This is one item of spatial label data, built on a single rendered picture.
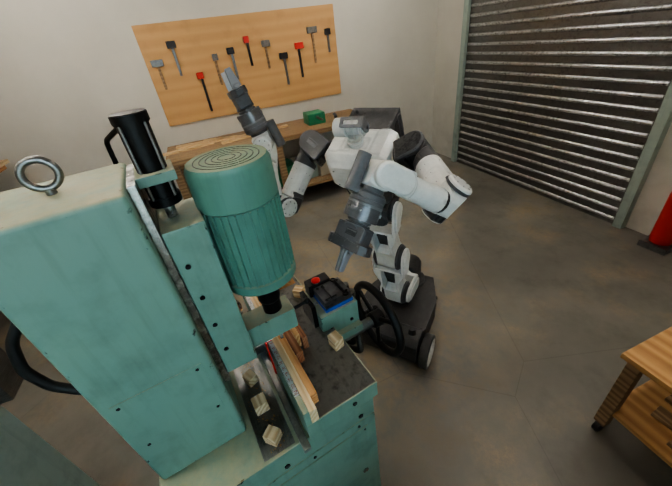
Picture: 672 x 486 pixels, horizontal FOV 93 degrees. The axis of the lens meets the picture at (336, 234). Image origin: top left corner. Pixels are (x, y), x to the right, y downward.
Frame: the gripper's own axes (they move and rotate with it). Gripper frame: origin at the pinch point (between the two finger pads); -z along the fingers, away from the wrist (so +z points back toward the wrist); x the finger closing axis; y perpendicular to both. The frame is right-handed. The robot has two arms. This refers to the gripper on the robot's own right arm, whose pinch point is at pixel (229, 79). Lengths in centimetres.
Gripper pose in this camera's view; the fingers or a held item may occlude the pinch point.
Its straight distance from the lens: 123.1
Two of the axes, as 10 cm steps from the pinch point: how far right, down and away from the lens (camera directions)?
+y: -8.2, 5.4, -1.9
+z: 4.0, 7.8, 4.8
